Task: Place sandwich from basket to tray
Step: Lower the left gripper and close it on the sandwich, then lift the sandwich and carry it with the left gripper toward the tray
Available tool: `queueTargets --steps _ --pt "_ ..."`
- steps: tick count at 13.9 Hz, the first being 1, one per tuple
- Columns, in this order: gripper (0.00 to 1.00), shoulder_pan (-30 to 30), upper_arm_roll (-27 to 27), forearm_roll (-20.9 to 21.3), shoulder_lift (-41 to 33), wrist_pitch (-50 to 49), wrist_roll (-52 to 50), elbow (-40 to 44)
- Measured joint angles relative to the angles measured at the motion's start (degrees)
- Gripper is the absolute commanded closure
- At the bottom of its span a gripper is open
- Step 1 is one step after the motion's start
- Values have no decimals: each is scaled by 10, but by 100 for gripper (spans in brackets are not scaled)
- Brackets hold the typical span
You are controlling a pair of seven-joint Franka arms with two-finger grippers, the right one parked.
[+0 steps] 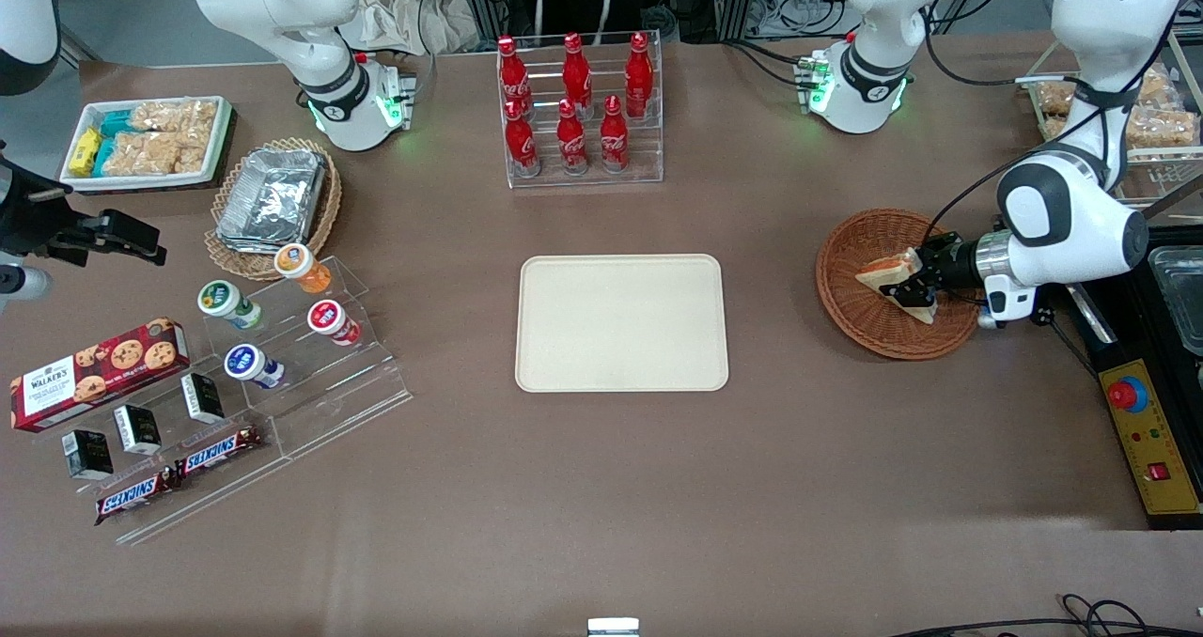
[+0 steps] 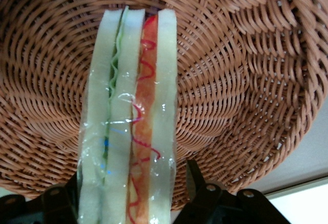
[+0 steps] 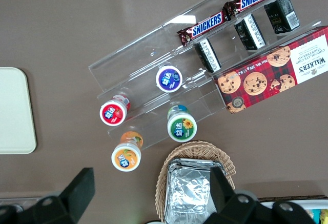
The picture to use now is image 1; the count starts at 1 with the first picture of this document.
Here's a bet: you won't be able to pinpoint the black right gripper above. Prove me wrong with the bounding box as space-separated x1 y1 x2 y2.
0 144 168 268

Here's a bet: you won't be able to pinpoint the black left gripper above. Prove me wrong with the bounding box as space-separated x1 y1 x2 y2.
883 234 987 308

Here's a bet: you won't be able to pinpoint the triangular white bread sandwich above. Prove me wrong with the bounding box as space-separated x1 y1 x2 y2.
854 247 939 325

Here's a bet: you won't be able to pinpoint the round brown wicker basket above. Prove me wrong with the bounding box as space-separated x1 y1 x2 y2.
815 208 986 362

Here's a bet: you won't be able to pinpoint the white rectangular snack tray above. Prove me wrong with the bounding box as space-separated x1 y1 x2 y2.
59 95 236 194

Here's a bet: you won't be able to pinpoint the light tan wicker basket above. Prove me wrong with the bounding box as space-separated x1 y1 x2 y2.
204 137 343 283

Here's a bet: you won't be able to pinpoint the beige plastic serving tray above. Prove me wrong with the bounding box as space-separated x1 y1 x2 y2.
515 255 730 394

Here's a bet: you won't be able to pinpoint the yellow snack packet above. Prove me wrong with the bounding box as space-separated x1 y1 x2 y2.
68 128 102 178

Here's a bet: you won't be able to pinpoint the rice cracker snack bag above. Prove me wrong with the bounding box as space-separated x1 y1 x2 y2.
1123 106 1199 149
1037 81 1082 117
117 130 210 177
1133 64 1176 107
132 100 219 136

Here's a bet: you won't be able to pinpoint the green label gum jar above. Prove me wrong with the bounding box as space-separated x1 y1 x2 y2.
197 280 264 330

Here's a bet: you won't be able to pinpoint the red Walkers cookie box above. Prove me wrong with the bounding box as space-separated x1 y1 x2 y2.
9 318 191 433

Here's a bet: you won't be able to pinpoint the stacked aluminium foil containers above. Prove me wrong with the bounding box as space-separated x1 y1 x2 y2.
216 148 327 253

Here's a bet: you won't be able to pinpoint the small black carton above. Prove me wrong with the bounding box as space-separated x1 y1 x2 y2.
62 428 115 481
180 372 226 425
113 404 163 457

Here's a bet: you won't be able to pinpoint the blue label gum jar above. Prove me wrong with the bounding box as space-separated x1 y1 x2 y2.
224 344 286 390

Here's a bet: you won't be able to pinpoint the orange label gum jar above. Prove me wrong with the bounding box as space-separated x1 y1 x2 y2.
274 243 333 295

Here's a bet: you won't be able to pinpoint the black countertop appliance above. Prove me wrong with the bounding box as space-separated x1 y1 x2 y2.
1055 226 1203 532

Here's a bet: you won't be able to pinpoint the red label gum jar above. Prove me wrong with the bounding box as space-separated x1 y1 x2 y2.
307 300 362 347

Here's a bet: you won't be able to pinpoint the Snickers chocolate bar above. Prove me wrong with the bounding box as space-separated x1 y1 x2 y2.
94 468 181 526
175 425 265 479

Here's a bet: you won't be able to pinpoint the clear glass dish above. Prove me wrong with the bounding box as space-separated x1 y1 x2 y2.
1148 245 1203 356

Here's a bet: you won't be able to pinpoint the silver metal bar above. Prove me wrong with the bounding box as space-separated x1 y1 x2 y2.
1142 179 1203 222

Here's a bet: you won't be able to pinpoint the clear acrylic stepped stand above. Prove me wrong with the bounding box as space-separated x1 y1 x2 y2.
200 256 414 461
19 336 292 546

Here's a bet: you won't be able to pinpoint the yellow emergency stop panel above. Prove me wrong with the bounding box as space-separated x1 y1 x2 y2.
1098 360 1202 518

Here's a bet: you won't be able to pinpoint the clear acrylic bottle rack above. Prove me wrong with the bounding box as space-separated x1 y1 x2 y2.
496 29 664 190

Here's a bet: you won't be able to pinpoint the red cola bottle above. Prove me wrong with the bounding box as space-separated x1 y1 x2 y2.
625 31 654 118
562 32 593 117
505 100 541 179
496 36 534 117
556 99 588 176
600 95 630 174

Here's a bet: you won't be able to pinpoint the crumpled beige bag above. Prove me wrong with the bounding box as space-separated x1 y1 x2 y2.
340 0 482 55

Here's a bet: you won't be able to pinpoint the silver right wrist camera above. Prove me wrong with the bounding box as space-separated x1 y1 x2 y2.
0 266 51 302

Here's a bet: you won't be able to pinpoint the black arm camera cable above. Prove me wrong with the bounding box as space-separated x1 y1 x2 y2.
924 0 1187 264

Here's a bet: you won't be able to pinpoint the black power cable with plug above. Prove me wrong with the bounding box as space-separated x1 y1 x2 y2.
1029 308 1101 375

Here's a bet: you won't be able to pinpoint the black arm base cable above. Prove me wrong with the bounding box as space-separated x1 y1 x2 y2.
722 39 811 88

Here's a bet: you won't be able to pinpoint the white wire shelf rack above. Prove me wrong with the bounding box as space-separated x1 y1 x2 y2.
1017 40 1203 208

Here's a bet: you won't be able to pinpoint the black floor cables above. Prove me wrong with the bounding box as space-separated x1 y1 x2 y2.
888 595 1203 637

